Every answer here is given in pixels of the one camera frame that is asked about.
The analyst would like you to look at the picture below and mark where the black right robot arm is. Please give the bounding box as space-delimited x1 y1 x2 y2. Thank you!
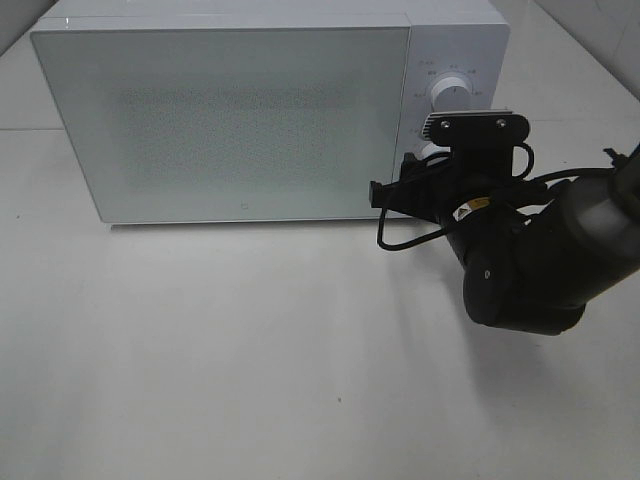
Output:
369 147 639 336

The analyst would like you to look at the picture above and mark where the white microwave oven body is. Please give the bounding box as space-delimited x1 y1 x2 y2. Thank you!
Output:
29 0 512 232

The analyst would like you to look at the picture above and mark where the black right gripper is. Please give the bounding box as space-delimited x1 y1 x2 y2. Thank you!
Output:
368 152 520 250

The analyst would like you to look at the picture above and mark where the white timer knob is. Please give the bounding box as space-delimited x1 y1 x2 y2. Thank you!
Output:
420 143 440 160

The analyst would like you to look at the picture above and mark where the white upper power knob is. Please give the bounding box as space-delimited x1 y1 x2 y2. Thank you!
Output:
430 73 472 112

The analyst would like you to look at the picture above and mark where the white microwave door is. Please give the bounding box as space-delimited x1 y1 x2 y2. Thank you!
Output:
32 28 409 224

